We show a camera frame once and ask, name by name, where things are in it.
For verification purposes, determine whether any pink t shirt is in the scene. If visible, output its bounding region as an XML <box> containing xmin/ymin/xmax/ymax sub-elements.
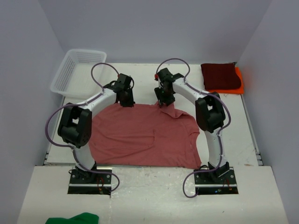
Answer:
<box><xmin>88</xmin><ymin>104</ymin><xmax>201</xmax><ymax>169</ymax></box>

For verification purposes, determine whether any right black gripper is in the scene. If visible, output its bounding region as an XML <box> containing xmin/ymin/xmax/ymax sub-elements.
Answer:
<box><xmin>155</xmin><ymin>86</ymin><xmax>176</xmax><ymax>108</ymax></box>

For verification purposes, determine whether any folded orange shirt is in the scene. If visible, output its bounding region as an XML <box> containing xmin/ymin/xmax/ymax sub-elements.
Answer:
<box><xmin>207</xmin><ymin>67</ymin><xmax>245</xmax><ymax>95</ymax></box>

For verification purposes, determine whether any folded dark red shirt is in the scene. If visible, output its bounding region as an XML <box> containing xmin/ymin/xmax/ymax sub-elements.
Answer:
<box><xmin>200</xmin><ymin>63</ymin><xmax>242</xmax><ymax>91</ymax></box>

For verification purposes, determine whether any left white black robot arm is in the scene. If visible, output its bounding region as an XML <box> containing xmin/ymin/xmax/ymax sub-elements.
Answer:
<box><xmin>58</xmin><ymin>73</ymin><xmax>135</xmax><ymax>183</ymax></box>

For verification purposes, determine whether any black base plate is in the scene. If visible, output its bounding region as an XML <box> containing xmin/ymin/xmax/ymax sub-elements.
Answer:
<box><xmin>193</xmin><ymin>167</ymin><xmax>239</xmax><ymax>195</ymax></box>
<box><xmin>67</xmin><ymin>168</ymin><xmax>112</xmax><ymax>196</ymax></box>

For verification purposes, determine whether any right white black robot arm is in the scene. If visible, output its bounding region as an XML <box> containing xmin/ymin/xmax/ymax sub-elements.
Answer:
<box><xmin>154</xmin><ymin>68</ymin><xmax>229</xmax><ymax>183</ymax></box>

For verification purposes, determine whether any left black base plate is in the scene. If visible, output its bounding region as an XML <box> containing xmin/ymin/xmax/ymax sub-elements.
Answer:
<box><xmin>67</xmin><ymin>168</ymin><xmax>112</xmax><ymax>196</ymax></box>

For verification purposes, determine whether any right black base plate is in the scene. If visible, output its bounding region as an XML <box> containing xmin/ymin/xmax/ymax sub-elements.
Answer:
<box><xmin>193</xmin><ymin>167</ymin><xmax>239</xmax><ymax>195</ymax></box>

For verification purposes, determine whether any green cloth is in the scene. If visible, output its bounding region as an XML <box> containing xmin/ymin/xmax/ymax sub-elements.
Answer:
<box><xmin>45</xmin><ymin>212</ymin><xmax>100</xmax><ymax>224</ymax></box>

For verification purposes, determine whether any white plastic basket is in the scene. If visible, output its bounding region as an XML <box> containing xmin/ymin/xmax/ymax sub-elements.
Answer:
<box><xmin>50</xmin><ymin>49</ymin><xmax>107</xmax><ymax>99</ymax></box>

